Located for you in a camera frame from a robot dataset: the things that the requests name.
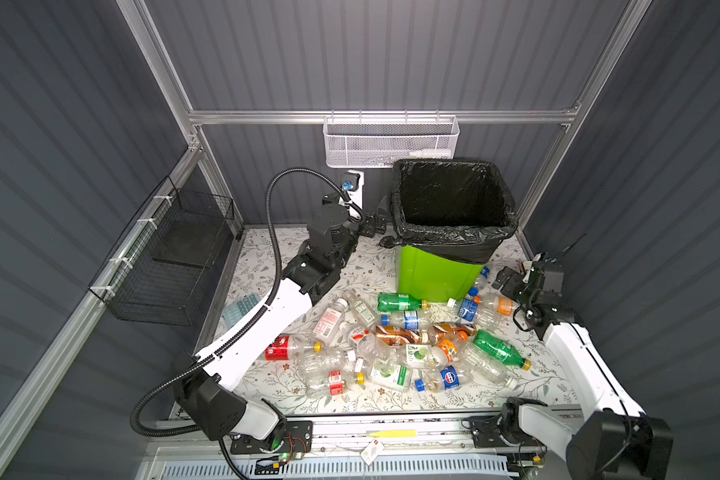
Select brown tea bottle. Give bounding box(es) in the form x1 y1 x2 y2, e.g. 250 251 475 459
374 325 422 347
427 323 477 344

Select green bin with black liner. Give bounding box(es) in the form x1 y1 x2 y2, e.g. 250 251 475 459
380 159 518 302

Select clear bottle red label front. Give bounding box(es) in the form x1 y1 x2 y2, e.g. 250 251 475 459
305 370 366 398

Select green bottle right side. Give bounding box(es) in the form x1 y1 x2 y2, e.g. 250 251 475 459
473 330 532 371

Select green bottle near bin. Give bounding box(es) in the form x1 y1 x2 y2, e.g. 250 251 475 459
377 292 431 313

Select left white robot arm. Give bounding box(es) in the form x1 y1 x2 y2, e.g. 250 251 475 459
173 198 390 446

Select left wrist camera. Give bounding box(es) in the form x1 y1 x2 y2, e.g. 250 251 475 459
341 169 365 207

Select white wire wall basket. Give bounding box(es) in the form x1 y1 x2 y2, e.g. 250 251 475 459
322 116 460 169

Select clear bottle white cap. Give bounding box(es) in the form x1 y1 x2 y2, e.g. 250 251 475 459
295 349 357 376

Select lime label bottle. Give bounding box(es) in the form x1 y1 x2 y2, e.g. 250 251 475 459
353 359 412 391
392 344 451 369

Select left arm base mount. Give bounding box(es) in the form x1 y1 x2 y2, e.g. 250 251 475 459
229 419 314 455

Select white tag on rail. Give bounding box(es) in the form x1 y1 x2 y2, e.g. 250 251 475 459
360 438 384 466

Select brown tea bottle left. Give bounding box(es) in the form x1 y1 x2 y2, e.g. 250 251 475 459
374 325 422 347

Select clear bottle pink label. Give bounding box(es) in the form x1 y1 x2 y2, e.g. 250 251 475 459
313 298 349 345

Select blue label bottle front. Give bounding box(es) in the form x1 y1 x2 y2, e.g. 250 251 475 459
413 365 474 393

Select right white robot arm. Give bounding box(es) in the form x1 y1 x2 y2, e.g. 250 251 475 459
493 260 673 479

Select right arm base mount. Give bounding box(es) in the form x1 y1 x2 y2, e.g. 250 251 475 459
461 414 547 452

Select lime label bottle lower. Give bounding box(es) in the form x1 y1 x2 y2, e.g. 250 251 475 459
353 359 412 391

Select brown tea bottle right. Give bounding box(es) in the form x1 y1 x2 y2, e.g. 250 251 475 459
427 323 477 344

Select lime label bottle upper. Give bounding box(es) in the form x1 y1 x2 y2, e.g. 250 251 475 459
392 344 451 369

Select black wire wall basket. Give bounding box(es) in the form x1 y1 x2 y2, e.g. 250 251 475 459
89 180 235 327

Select clear bottle blue label centre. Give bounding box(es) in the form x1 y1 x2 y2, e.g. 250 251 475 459
381 310 434 331

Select clear bottle green-white label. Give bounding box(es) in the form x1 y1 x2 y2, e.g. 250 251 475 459
343 289 377 327

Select blue label bottle near bin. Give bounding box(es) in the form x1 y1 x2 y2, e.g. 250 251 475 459
446 266 490 323

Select left black corrugated cable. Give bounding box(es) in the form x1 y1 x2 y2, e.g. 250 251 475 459
129 167 361 439

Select red label bottle yellow cap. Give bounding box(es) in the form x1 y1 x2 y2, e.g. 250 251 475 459
263 334 323 361

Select orange label clear bottle right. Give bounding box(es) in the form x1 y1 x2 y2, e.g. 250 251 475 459
471 293 518 316

